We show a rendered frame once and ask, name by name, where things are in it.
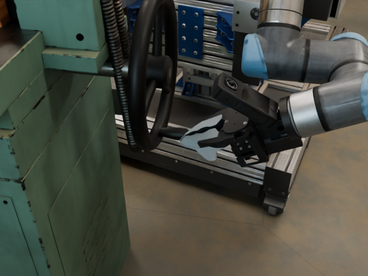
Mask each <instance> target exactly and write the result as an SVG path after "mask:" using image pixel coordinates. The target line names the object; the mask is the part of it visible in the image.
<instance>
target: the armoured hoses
mask: <svg viewBox="0 0 368 276"><path fill-rule="evenodd" d="M100 2H101V7H102V14H103V21H104V26H105V32H106V39H107V41H106V42H107V45H108V51H109V55H110V61H111V65H112V68H113V72H115V73H114V75H115V76H114V80H115V85H116V89H117V94H118V99H119V104H120V110H121V113H122V118H123V123H124V128H125V133H126V138H127V141H128V146H129V149H130V150H131V151H132V152H138V151H139V150H140V147H139V146H138V145H137V144H136V142H135V140H134V138H133V135H132V132H131V128H130V122H129V114H128V96H127V85H128V79H126V78H124V77H123V76H121V75H122V74H121V73H120V72H122V68H123V67H124V65H123V64H124V60H123V59H129V54H130V43H129V37H128V33H127V32H128V31H127V27H126V21H125V17H124V15H125V14H124V10H123V6H122V5H123V4H122V0H101V1H100Z"/></svg>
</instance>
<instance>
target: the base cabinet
mask: <svg viewBox="0 0 368 276"><path fill-rule="evenodd" d="M129 248H130V237H129V228H128V219H127V210H126V204H125V195H124V186H123V178H122V168H121V163H120V154H119V145H118V136H117V127H116V118H115V113H114V104H113V95H112V86H111V78H110V77H104V76H94V77H93V79H92V80H91V82H90V83H89V84H88V86H87V87H86V89H85V90H84V91H83V93H82V95H81V96H80V97H79V99H78V100H77V102H76V103H75V105H74V106H73V107H72V109H71V110H70V112H69V113H68V115H67V116H66V118H65V119H64V120H63V122H62V123H61V125H60V126H59V127H58V129H57V131H56V132H55V134H54V135H53V136H52V138H51V139H50V140H49V142H48V143H47V145H46V146H45V148H44V149H43V151H42V152H41V154H40V155H39V156H38V158H37V159H36V161H35V162H34V164H33V165H32V166H31V168H30V169H29V171H28V172H27V174H26V175H25V177H24V178H23V179H22V180H12V179H4V178H0V276H120V273H121V270H122V268H123V264H124V261H125V259H126V256H127V253H128V250H129Z"/></svg>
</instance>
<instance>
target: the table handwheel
mask: <svg viewBox="0 0 368 276"><path fill-rule="evenodd" d="M163 25H164V40H165V55H162V27H163ZM152 30H153V47H152V54H148V51H149V47H150V40H151V34H152ZM123 60H124V64H123V65H124V67H123V68H122V72H120V73H121V74H122V75H121V76H123V77H124V78H126V79H128V85H127V96H128V114H129V122H130V128H131V132H132V135H133V138H134V140H135V142H136V144H137V145H138V146H139V147H140V148H141V149H142V150H145V151H151V150H153V149H155V148H156V147H157V146H158V145H159V144H160V142H161V141H162V139H163V137H162V136H159V129H160V128H167V126H168V122H169V118H170V114H171V109H172V106H173V100H174V93H175V85H176V76H177V61H178V26H177V16H176V9H175V4H174V1H173V0H143V2H142V4H141V7H140V9H139V12H138V15H137V18H136V22H135V26H134V30H133V36H132V40H131V46H130V54H129V59H123ZM63 71H64V72H65V73H75V74H86V75H92V76H104V77H114V76H115V75H114V73H115V72H113V68H112V65H111V61H110V57H108V59H107V60H106V62H105V63H104V65H103V66H102V67H101V69H100V70H99V72H98V73H89V72H78V71H67V70H63ZM156 88H159V89H162V92H161V96H160V102H159V106H158V111H157V115H156V118H155V121H154V124H153V127H152V129H151V131H150V133H149V131H148V126H147V114H148V110H149V108H150V104H151V101H152V98H153V95H154V92H155V90H156Z"/></svg>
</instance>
